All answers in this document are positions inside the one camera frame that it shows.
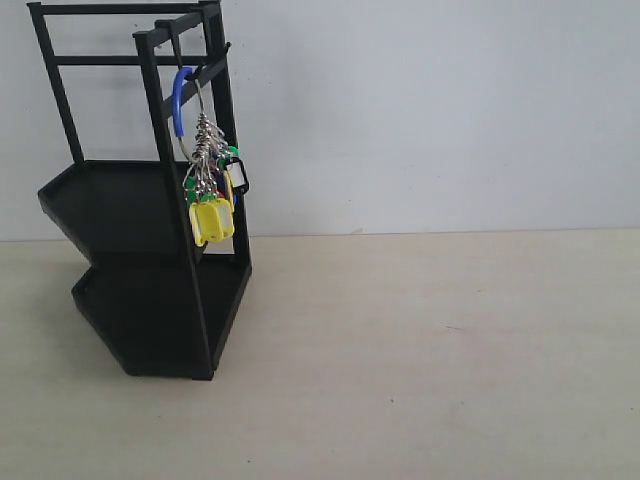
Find colourful key tag bunch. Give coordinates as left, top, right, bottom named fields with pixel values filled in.
left=171, top=67, right=249, bottom=247

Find black two-tier metal rack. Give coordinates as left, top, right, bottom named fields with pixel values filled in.
left=29, top=1, right=252, bottom=380

